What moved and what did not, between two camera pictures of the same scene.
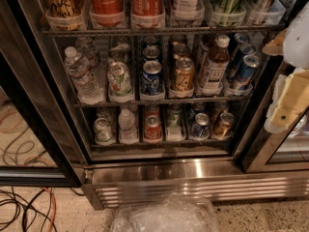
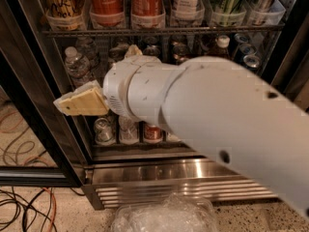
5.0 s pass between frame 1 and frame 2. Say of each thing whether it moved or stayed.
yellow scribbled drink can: stayed
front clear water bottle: stayed
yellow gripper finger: moved
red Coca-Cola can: stayed
